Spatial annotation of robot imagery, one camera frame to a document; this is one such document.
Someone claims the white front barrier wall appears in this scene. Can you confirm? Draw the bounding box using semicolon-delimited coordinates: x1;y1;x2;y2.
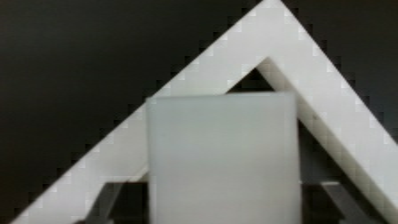
10;0;286;224

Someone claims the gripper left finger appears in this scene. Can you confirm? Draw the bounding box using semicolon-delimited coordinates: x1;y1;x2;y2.
74;182;149;224

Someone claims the white right barrier wall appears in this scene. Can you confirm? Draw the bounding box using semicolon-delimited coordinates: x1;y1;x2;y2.
257;22;398;224

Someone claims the white barrier wall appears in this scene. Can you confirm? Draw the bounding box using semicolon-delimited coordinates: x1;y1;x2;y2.
10;0;286;224
257;22;398;224

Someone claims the white stool leg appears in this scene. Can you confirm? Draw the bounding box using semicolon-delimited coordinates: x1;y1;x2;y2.
147;93;302;224

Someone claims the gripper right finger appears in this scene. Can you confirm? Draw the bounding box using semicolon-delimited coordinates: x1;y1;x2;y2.
302;182;380;224

